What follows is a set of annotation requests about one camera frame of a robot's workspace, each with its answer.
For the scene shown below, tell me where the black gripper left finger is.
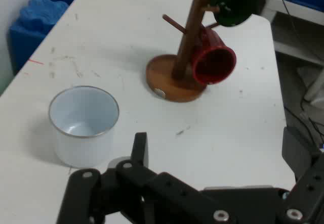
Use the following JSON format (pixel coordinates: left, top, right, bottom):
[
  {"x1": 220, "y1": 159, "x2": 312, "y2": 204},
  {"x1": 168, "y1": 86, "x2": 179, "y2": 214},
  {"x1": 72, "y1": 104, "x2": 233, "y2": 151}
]
[{"x1": 57, "y1": 132, "x2": 228, "y2": 224}]

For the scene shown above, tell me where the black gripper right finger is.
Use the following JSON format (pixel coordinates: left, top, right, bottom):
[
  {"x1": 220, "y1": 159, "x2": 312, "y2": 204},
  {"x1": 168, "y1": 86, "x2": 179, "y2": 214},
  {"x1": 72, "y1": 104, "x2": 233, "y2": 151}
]
[{"x1": 275, "y1": 126, "x2": 324, "y2": 224}]

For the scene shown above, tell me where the green mug with black inside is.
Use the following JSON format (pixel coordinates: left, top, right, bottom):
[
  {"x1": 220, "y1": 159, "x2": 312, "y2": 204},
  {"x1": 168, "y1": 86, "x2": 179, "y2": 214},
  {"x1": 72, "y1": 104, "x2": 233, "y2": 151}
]
[{"x1": 212, "y1": 0, "x2": 259, "y2": 28}]

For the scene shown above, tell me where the white enamel mug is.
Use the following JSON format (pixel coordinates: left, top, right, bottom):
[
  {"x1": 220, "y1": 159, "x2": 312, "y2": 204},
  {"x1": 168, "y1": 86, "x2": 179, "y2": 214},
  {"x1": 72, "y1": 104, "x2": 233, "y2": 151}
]
[{"x1": 48, "y1": 85, "x2": 120, "y2": 168}]

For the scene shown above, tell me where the red mug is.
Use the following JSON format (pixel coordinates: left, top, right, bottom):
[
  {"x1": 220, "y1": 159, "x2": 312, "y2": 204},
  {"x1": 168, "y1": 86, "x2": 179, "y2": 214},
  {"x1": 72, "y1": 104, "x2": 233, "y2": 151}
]
[{"x1": 191, "y1": 26, "x2": 237, "y2": 85}]

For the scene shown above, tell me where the white shelf unit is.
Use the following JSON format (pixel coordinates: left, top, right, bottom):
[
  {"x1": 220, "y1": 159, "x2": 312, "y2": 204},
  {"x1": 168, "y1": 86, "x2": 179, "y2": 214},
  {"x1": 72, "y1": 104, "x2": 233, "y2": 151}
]
[{"x1": 260, "y1": 0, "x2": 324, "y2": 67}]

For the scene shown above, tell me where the brown wooden mug tree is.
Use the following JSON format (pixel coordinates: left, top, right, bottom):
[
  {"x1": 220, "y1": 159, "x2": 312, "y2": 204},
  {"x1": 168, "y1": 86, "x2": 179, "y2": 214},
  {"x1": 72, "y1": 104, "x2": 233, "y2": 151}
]
[{"x1": 146, "y1": 0, "x2": 221, "y2": 103}]

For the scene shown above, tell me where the green foam mat piece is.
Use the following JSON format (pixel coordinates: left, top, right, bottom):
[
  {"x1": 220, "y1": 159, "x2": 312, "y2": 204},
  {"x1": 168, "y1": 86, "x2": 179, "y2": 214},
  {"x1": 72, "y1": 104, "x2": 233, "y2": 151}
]
[{"x1": 0, "y1": 76, "x2": 11, "y2": 96}]

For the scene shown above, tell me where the black floor cable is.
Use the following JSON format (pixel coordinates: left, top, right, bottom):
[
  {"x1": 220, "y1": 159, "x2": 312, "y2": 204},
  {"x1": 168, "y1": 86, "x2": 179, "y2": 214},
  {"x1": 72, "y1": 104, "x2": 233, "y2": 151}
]
[{"x1": 283, "y1": 100, "x2": 324, "y2": 150}]

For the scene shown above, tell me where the thin hanging cable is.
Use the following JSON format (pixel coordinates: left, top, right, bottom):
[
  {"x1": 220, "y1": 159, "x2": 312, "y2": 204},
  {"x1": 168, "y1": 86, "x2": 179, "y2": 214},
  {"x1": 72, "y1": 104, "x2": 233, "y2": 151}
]
[{"x1": 277, "y1": 0, "x2": 297, "y2": 20}]

